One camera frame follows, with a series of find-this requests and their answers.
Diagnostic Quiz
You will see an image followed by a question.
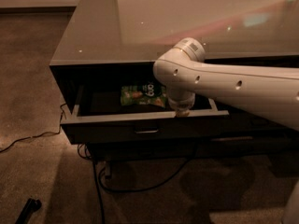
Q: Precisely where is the black object on floor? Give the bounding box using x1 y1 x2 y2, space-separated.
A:
15 198 42 224

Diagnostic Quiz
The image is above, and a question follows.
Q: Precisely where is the green snack bag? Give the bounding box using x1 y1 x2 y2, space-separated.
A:
121 82 167 108

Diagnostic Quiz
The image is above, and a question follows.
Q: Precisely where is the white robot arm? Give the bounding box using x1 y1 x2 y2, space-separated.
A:
153 37 299 131

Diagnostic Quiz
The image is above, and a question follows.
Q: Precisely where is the thin black floor cable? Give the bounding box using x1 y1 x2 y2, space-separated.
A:
0 102 68 154

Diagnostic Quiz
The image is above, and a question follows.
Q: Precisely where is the dark drawer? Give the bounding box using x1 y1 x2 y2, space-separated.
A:
62 85 229 144
222 111 287 133
182 133 299 158

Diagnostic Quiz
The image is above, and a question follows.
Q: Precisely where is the white wrist gripper body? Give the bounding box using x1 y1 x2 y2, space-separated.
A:
167 89 195 112

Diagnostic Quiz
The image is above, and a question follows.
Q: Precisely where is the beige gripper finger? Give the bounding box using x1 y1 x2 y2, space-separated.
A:
176 109 190 118

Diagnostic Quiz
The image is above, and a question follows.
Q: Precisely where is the grey counter drawer cabinet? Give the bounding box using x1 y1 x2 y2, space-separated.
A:
50 0 298 161

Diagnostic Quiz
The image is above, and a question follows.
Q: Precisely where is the thick black floor cable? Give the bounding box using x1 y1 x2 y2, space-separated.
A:
76 143 194 224

